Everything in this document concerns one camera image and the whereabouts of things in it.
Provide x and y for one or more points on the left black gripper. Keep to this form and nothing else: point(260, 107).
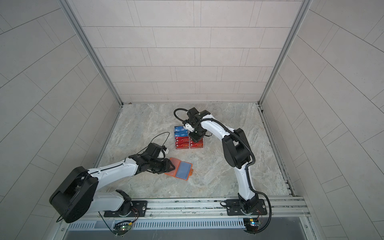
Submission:
point(167, 167)

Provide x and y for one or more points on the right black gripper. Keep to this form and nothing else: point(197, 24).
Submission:
point(196, 138)

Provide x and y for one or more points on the orange leather card holder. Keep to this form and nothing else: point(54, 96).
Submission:
point(183, 170)

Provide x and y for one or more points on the clear acrylic card display stand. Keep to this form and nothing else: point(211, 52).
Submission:
point(184, 141)

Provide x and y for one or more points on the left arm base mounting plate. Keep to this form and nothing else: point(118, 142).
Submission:
point(136, 207)

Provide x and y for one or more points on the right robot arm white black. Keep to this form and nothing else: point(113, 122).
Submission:
point(237, 152)

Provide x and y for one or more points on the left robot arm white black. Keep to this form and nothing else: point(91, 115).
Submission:
point(79, 193)

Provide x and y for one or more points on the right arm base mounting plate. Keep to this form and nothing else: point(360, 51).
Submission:
point(235, 208)

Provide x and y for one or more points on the blue VIP card back left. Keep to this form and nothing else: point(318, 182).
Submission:
point(179, 129)

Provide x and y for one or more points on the blue vip card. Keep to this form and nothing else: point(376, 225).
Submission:
point(181, 134)
point(179, 129)

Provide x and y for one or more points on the left green circuit board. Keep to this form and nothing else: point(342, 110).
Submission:
point(122, 228)

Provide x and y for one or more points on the green circuit board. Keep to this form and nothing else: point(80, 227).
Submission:
point(251, 225)
point(122, 228)

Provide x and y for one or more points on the right green circuit board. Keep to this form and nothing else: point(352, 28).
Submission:
point(251, 225)

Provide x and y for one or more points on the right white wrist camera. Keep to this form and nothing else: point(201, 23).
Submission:
point(189, 127)

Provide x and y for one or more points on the aluminium mounting rail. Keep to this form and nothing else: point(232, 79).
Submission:
point(277, 206)

